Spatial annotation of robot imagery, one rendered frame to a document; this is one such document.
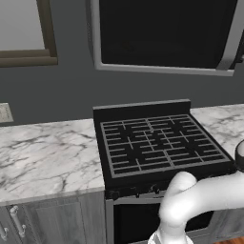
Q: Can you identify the grey microwave oven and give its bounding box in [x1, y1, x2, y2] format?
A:
[85, 0, 244, 77]

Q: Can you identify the black glass microwave door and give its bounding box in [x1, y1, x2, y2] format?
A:
[90, 0, 244, 77]

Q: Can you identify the black oven door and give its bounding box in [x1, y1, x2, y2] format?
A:
[105, 190, 217, 244]

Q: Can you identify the grey wooden cupboard door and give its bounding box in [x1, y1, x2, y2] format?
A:
[6, 192, 108, 244]
[209, 207, 244, 243]
[0, 205, 11, 244]

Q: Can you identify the black hob with grey grates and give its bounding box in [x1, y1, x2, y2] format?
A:
[91, 98, 238, 200]

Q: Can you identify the brown framed window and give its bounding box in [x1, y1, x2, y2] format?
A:
[0, 0, 59, 69]

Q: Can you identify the grey oven door handle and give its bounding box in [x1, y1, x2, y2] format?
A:
[112, 195, 168, 206]

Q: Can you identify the white wall socket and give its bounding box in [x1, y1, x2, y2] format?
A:
[0, 102, 14, 124]

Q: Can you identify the grey microwave door handle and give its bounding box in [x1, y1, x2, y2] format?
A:
[215, 0, 244, 71]

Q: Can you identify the silver cupboard handle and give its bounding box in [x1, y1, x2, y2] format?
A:
[9, 205, 28, 239]

